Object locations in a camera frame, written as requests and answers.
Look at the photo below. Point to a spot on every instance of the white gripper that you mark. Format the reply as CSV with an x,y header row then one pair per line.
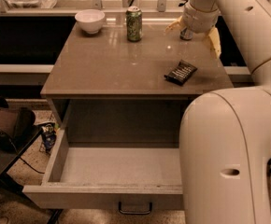
x,y
198,21

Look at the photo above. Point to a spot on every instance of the dark rxbar chocolate wrapper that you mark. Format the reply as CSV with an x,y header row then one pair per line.
x,y
181,73

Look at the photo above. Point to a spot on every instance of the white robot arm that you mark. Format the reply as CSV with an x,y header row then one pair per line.
x,y
225,135

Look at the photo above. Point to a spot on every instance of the grey cabinet with glossy top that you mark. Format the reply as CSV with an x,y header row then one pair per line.
x,y
108,69

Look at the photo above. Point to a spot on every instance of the open grey top drawer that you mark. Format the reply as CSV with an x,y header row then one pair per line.
x,y
106,154

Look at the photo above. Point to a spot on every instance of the silver blue energy drink can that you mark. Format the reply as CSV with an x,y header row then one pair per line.
x,y
186,34

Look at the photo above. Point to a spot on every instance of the green soda can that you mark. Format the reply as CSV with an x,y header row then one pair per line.
x,y
134,23

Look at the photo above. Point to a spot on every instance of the white ceramic bowl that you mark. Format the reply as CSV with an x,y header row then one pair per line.
x,y
90,20

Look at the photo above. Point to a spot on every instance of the dark brown bag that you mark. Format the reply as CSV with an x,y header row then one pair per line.
x,y
15,124

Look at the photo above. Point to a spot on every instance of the black side table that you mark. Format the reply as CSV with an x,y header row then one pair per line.
x,y
26,166

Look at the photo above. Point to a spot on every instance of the black metal drawer handle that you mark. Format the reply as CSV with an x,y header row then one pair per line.
x,y
135,210

